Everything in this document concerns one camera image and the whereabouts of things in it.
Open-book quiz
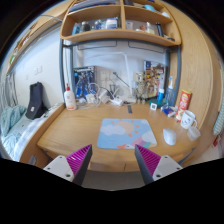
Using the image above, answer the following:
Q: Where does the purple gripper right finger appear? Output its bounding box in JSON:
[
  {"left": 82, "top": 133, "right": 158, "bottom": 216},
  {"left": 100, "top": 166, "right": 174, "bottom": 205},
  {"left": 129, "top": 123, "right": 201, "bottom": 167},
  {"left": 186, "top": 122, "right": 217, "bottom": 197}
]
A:
[{"left": 135, "top": 145, "right": 182, "bottom": 184}]

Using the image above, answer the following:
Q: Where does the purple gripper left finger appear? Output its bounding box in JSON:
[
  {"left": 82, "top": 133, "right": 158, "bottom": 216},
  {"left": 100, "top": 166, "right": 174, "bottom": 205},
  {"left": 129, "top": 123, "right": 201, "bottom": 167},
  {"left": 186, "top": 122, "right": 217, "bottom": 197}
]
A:
[{"left": 44, "top": 145, "right": 92, "bottom": 186}]

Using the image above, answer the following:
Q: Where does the white computer mouse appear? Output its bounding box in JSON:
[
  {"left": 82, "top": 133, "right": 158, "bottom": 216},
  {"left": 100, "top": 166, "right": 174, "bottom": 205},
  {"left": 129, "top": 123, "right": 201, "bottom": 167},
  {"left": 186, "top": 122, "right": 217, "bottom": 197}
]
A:
[{"left": 163, "top": 128, "right": 176, "bottom": 146}]

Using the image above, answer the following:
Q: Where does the pastel cloud mouse pad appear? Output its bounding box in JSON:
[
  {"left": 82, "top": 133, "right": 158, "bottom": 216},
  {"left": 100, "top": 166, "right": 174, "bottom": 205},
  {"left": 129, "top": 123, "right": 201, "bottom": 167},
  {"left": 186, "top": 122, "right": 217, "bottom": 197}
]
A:
[{"left": 97, "top": 118, "right": 157, "bottom": 149}]

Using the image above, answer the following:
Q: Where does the clear plastic cup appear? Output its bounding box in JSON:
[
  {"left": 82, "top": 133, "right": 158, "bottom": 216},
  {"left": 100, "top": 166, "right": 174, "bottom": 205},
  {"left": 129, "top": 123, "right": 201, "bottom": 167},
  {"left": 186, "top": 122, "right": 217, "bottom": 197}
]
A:
[{"left": 187, "top": 127, "right": 201, "bottom": 141}]

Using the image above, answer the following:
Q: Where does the small white desk clock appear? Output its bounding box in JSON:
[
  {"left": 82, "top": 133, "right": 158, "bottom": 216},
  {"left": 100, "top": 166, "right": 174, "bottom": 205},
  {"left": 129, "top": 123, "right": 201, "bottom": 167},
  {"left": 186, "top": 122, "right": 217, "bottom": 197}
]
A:
[{"left": 150, "top": 103, "right": 157, "bottom": 111}]

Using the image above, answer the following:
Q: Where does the white mug with face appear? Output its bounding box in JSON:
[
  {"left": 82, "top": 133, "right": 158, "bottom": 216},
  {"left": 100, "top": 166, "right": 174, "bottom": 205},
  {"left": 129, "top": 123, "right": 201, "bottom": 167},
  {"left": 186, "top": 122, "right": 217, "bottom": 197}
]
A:
[{"left": 181, "top": 110, "right": 197, "bottom": 129}]

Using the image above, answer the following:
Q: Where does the black remote stick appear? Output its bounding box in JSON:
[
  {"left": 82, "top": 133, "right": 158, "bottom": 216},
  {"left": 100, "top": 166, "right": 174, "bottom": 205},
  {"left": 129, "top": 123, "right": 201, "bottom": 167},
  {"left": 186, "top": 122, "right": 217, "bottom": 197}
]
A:
[{"left": 127, "top": 105, "right": 132, "bottom": 113}]

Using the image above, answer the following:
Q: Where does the black backpack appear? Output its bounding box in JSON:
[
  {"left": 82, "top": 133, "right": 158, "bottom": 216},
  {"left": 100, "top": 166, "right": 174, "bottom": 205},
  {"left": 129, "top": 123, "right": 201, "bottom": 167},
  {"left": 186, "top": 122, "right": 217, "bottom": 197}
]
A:
[{"left": 26, "top": 82, "right": 47, "bottom": 120}]

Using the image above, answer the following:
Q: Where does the white lotion pump bottle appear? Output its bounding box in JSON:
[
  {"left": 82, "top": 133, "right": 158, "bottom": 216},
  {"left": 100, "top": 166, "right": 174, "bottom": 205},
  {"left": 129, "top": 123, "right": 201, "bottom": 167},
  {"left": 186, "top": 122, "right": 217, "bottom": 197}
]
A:
[{"left": 64, "top": 84, "right": 77, "bottom": 110}]

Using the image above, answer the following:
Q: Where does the light blue blanket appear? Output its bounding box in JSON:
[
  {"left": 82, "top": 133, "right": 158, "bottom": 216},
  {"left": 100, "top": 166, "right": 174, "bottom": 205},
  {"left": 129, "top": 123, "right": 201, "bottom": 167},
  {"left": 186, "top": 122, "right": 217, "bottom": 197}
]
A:
[{"left": 0, "top": 105, "right": 26, "bottom": 151}]

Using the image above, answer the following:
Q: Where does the white power strip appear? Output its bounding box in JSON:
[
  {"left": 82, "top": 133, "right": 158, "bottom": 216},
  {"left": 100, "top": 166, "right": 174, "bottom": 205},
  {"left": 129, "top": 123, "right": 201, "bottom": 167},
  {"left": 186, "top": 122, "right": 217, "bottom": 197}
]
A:
[{"left": 100, "top": 95, "right": 123, "bottom": 106}]

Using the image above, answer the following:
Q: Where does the blue spray bottle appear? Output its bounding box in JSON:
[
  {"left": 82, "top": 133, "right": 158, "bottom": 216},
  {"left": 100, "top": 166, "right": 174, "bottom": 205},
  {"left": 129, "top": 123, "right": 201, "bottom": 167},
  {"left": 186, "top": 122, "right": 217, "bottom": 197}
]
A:
[{"left": 165, "top": 76, "right": 174, "bottom": 106}]

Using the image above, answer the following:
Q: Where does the red chips can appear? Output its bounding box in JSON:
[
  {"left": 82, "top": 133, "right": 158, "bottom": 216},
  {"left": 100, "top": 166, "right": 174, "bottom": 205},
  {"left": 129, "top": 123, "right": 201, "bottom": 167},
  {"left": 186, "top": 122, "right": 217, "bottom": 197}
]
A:
[{"left": 175, "top": 90, "right": 191, "bottom": 121}]

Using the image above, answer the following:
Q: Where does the blue robot model box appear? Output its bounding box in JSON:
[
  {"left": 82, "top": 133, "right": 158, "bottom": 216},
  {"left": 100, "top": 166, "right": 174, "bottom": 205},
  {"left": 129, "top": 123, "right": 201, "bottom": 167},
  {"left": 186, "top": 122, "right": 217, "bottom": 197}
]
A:
[{"left": 74, "top": 66, "right": 96, "bottom": 98}]

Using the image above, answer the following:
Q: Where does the colourful figure poster box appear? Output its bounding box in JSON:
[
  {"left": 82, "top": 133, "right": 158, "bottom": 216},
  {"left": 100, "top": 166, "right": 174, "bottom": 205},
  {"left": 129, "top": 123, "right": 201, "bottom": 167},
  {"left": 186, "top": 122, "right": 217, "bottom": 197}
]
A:
[{"left": 144, "top": 61, "right": 166, "bottom": 98}]

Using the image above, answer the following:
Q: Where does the wooden wall shelf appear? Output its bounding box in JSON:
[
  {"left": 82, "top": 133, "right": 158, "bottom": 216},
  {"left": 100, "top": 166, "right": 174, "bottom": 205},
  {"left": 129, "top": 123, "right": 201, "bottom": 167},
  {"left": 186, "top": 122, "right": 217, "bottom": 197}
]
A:
[{"left": 60, "top": 0, "right": 182, "bottom": 47}]

